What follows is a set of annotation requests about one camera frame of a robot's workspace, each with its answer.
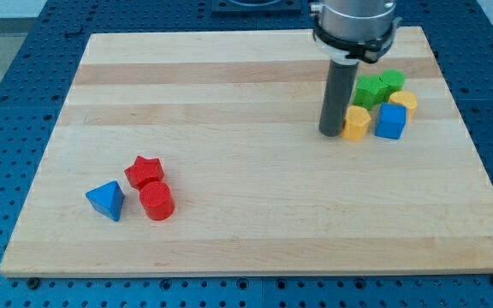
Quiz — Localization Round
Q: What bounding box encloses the blue cube block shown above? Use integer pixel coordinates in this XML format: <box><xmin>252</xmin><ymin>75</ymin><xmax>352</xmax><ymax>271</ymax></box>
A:
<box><xmin>375</xmin><ymin>103</ymin><xmax>407</xmax><ymax>139</ymax></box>

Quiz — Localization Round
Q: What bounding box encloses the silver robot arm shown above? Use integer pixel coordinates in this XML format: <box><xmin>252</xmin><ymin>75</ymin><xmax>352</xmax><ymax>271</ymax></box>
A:
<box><xmin>310</xmin><ymin>0</ymin><xmax>401</xmax><ymax>137</ymax></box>

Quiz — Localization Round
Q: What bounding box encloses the red star block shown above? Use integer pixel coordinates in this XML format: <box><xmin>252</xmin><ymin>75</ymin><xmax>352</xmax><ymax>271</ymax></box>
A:
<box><xmin>124</xmin><ymin>156</ymin><xmax>164</xmax><ymax>190</ymax></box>

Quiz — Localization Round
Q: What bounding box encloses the green cylinder block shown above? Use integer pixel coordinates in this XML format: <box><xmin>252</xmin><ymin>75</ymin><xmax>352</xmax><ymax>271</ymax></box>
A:
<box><xmin>380</xmin><ymin>69</ymin><xmax>406</xmax><ymax>96</ymax></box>

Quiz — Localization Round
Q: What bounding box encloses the red cylinder block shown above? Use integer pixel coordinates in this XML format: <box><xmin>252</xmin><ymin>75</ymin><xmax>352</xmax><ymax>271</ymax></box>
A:
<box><xmin>140</xmin><ymin>181</ymin><xmax>175</xmax><ymax>221</ymax></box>

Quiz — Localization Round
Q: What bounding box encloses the green star block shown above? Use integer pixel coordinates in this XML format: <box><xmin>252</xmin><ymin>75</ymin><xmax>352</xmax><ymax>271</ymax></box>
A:
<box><xmin>353</xmin><ymin>74</ymin><xmax>388</xmax><ymax>110</ymax></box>

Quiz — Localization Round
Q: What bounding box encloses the wooden board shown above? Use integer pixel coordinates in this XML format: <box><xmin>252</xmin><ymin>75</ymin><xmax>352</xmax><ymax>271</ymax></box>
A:
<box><xmin>0</xmin><ymin>27</ymin><xmax>493</xmax><ymax>278</ymax></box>

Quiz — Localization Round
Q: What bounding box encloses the yellow cylinder block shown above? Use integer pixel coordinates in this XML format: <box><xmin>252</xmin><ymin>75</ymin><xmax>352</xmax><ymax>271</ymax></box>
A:
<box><xmin>389</xmin><ymin>91</ymin><xmax>418</xmax><ymax>123</ymax></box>

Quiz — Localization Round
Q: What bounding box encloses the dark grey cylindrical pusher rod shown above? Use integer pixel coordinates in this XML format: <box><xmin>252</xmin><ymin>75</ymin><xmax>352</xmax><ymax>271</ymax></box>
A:
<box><xmin>318</xmin><ymin>61</ymin><xmax>359</xmax><ymax>137</ymax></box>

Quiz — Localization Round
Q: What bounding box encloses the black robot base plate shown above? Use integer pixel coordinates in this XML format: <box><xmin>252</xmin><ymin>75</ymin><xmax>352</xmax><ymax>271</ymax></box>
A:
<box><xmin>211</xmin><ymin>0</ymin><xmax>302</xmax><ymax>14</ymax></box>

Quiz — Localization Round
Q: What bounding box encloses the blue triangle block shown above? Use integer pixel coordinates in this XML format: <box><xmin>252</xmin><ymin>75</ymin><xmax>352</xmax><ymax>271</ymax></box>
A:
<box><xmin>85</xmin><ymin>181</ymin><xmax>124</xmax><ymax>222</ymax></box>

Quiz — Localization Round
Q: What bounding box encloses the yellow pentagon block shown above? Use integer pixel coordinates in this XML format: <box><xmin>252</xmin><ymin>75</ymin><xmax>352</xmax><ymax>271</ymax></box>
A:
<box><xmin>342</xmin><ymin>105</ymin><xmax>371</xmax><ymax>141</ymax></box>

